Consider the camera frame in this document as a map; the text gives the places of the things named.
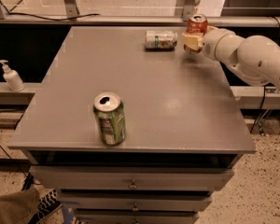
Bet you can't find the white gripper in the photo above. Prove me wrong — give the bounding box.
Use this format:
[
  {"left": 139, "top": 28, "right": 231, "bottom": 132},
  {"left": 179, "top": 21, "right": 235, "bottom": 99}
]
[{"left": 182, "top": 25, "right": 237, "bottom": 62}]

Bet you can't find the red coke can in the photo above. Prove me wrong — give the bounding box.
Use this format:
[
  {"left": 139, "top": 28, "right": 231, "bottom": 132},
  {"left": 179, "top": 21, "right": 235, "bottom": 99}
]
[{"left": 184, "top": 14, "right": 208, "bottom": 54}]

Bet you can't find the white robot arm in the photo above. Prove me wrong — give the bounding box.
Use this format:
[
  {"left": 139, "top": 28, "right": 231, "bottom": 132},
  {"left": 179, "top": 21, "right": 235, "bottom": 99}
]
[{"left": 182, "top": 26, "right": 280, "bottom": 90}]

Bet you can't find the green upright soda can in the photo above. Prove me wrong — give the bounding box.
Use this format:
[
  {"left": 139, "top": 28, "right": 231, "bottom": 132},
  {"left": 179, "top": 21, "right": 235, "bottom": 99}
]
[{"left": 93, "top": 92, "right": 125, "bottom": 146}]

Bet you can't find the grey drawer cabinet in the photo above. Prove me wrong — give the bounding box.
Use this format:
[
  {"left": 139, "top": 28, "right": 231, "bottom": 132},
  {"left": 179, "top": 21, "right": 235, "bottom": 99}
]
[{"left": 7, "top": 26, "right": 258, "bottom": 224}]

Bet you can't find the white pump soap bottle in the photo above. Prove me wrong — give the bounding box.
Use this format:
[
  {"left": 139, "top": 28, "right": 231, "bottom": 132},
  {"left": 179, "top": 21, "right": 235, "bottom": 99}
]
[{"left": 0, "top": 60, "right": 25, "bottom": 91}]

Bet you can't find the top grey drawer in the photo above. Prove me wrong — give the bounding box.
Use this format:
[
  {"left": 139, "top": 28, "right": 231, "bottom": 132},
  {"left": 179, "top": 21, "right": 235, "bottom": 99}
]
[{"left": 30, "top": 166, "right": 233, "bottom": 191}]

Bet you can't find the grey drawer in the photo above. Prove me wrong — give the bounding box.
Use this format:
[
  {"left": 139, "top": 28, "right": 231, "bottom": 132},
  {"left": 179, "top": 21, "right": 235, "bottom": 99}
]
[
  {"left": 75, "top": 210, "right": 199, "bottom": 224},
  {"left": 58, "top": 192, "right": 212, "bottom": 212},
  {"left": 30, "top": 166, "right": 233, "bottom": 191}
]

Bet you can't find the grey metal railing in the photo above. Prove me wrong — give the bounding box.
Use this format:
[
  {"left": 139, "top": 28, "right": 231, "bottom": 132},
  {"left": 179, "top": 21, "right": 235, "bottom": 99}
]
[{"left": 0, "top": 0, "right": 280, "bottom": 27}]

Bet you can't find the middle grey drawer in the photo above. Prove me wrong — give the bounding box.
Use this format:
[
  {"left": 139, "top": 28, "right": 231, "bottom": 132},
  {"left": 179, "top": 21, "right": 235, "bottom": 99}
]
[{"left": 58, "top": 192, "right": 212, "bottom": 212}]

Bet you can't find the bottom grey drawer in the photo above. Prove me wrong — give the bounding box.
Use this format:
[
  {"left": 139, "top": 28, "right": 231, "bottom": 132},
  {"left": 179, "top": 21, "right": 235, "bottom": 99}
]
[{"left": 75, "top": 210, "right": 199, "bottom": 224}]

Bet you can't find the checkered shoe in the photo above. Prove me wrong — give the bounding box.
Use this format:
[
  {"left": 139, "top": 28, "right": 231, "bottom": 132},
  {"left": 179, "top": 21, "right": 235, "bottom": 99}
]
[{"left": 28, "top": 189, "right": 62, "bottom": 224}]

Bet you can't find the khaki trouser leg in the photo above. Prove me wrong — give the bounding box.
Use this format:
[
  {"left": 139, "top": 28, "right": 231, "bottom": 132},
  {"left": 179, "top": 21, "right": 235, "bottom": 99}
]
[{"left": 0, "top": 188, "right": 40, "bottom": 224}]

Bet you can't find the black cable under arm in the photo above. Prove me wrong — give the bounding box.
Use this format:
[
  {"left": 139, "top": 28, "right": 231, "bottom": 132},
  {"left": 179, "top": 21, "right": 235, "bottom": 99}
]
[{"left": 249, "top": 85, "right": 269, "bottom": 134}]

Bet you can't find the black cable on rail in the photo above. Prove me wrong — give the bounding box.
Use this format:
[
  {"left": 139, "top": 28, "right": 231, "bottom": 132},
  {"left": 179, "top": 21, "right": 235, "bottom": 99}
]
[{"left": 0, "top": 0, "right": 101, "bottom": 21}]

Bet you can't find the black cable on floor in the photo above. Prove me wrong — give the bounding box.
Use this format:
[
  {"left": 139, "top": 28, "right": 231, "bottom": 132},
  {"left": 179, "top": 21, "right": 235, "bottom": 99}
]
[{"left": 0, "top": 108, "right": 34, "bottom": 179}]

